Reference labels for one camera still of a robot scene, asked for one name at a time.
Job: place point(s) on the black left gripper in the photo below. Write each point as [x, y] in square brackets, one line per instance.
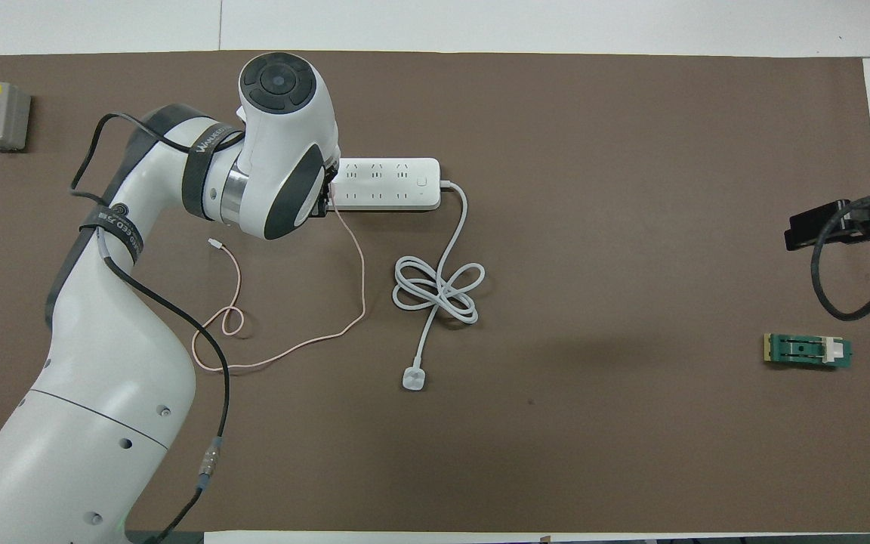
[325, 198]

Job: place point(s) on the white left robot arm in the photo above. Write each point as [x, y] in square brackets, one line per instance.
[103, 378]

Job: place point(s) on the white power strip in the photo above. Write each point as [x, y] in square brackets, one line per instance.
[390, 185]

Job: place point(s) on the brown table mat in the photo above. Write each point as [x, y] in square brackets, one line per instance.
[631, 453]

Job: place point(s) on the green knife switch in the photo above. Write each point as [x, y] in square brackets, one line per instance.
[805, 350]

